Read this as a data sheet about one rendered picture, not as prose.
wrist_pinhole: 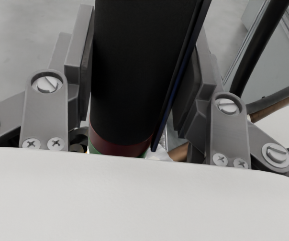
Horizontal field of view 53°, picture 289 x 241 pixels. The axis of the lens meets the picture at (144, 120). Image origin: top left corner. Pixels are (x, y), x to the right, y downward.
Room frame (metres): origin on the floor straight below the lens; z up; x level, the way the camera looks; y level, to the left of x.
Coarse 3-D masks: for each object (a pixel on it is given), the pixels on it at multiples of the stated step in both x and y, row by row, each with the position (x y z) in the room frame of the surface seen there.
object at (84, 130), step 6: (84, 126) 0.23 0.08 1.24; (72, 132) 0.23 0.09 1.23; (78, 132) 0.22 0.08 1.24; (84, 132) 0.22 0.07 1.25; (72, 138) 0.22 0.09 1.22; (78, 138) 0.22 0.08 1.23; (84, 138) 0.22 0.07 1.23; (72, 144) 0.21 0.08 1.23; (78, 144) 0.20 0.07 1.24; (84, 144) 0.21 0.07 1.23; (72, 150) 0.20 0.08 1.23; (78, 150) 0.20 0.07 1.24; (84, 150) 0.19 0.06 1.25
